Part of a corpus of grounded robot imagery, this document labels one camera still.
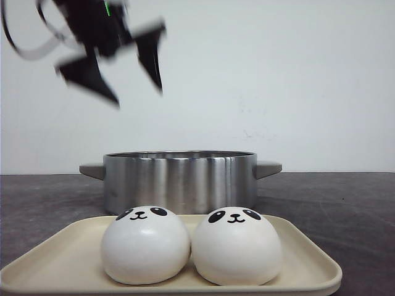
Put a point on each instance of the cream rectangular plastic tray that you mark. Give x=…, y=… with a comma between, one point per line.
x=69, y=263

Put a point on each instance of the stainless steel steamer pot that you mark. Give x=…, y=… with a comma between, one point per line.
x=185, y=182

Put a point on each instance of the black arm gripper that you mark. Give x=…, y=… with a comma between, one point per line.
x=101, y=28

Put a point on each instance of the panda bun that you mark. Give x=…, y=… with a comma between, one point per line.
x=236, y=246
x=145, y=245

